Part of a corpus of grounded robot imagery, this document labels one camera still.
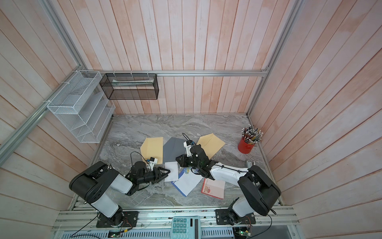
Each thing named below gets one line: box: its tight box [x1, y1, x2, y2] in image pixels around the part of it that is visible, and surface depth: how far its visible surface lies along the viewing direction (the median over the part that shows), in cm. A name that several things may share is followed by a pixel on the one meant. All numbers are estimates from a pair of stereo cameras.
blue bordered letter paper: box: [171, 167, 203, 197], surface depth 87 cm
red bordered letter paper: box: [164, 161, 179, 183], surface depth 91 cm
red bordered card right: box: [200, 177, 226, 200], surface depth 85 cm
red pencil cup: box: [237, 136, 256, 154], surface depth 94 cm
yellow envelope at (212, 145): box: [196, 132, 226, 160], surface depth 106 cm
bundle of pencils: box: [241, 123, 264, 144], surface depth 88 cm
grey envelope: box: [163, 136, 187, 163], surface depth 103 cm
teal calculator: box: [170, 215, 201, 239], surface depth 71 cm
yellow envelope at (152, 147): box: [140, 136, 164, 165], surface depth 103 cm
